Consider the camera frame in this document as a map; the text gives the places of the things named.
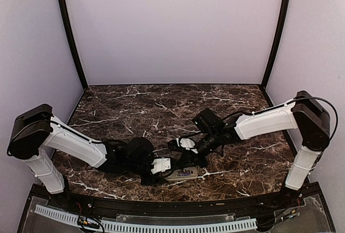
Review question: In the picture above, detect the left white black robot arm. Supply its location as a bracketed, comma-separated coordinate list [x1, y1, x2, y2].
[7, 104, 171, 209]

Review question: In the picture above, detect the grey remote control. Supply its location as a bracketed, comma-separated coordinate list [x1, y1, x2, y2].
[164, 167, 198, 182]

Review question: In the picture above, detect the left black frame post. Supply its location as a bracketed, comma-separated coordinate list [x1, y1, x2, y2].
[58, 0, 88, 91]

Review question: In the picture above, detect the blue battery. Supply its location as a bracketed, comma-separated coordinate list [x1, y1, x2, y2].
[178, 172, 192, 177]

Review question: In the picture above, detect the right black frame post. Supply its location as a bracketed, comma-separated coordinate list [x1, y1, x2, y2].
[260, 0, 289, 91]

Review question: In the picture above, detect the white slotted cable duct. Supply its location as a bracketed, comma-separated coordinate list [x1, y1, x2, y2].
[34, 204, 257, 233]

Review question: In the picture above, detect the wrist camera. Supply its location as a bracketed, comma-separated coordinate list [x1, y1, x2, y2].
[168, 138, 198, 154]
[151, 157, 177, 175]

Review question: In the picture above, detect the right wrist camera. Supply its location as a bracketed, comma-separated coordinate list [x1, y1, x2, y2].
[168, 138, 198, 154]

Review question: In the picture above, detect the black frame post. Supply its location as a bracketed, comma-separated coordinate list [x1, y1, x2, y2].
[260, 0, 289, 91]
[58, 0, 88, 91]

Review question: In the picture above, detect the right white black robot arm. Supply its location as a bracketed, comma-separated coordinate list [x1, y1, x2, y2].
[174, 91, 336, 208]

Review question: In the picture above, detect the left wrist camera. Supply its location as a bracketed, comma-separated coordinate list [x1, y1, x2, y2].
[151, 157, 177, 175]

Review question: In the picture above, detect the black front rail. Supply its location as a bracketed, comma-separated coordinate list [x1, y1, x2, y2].
[41, 190, 305, 218]

